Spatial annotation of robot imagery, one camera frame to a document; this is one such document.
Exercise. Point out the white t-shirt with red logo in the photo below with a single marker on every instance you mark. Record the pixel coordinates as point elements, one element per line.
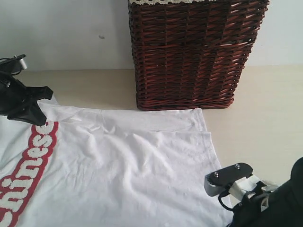
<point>108,168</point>

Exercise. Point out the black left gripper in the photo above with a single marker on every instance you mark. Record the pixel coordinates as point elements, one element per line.
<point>14,98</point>

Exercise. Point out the dark brown wicker basket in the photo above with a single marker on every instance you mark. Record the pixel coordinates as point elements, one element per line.
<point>192,55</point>

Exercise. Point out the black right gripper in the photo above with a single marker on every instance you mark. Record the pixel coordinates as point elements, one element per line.
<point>247,213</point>

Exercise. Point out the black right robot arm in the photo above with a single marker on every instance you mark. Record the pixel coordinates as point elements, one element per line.
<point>281,208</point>

